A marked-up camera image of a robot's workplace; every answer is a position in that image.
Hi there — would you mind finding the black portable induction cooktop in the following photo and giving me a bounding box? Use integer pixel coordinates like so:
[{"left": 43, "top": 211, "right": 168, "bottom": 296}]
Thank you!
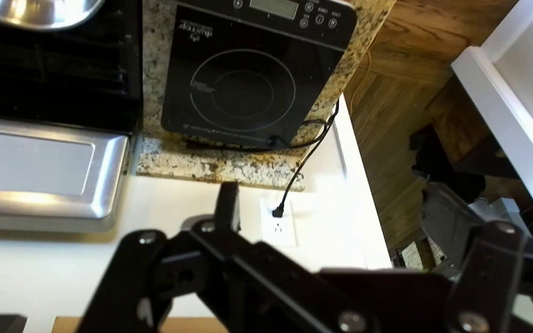
[{"left": 160, "top": 0, "right": 359, "bottom": 149}]

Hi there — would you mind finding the white cupboard door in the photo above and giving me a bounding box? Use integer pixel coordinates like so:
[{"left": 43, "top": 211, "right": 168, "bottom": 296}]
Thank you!
[{"left": 451, "top": 0, "right": 533, "bottom": 233}]

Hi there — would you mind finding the white wall socket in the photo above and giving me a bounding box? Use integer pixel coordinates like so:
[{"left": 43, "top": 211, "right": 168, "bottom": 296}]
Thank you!
[{"left": 259, "top": 198, "right": 298, "bottom": 248}]

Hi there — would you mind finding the stainless steel pan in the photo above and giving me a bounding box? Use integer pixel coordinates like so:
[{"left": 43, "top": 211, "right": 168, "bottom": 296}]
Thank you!
[{"left": 0, "top": 0, "right": 106, "bottom": 31}]

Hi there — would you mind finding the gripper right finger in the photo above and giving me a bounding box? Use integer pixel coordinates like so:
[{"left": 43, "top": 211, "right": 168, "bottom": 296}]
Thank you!
[{"left": 446, "top": 221, "right": 533, "bottom": 333}]

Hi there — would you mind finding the black cable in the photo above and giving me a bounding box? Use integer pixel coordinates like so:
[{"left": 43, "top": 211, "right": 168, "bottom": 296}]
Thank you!
[{"left": 181, "top": 99, "right": 341, "bottom": 219}]

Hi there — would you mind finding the black and steel stove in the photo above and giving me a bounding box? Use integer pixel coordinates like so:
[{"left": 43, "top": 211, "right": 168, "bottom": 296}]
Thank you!
[{"left": 0, "top": 0, "right": 143, "bottom": 233}]

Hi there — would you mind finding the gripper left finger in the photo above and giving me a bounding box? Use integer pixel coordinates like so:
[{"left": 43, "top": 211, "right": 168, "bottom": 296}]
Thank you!
[{"left": 76, "top": 182, "right": 374, "bottom": 333}]

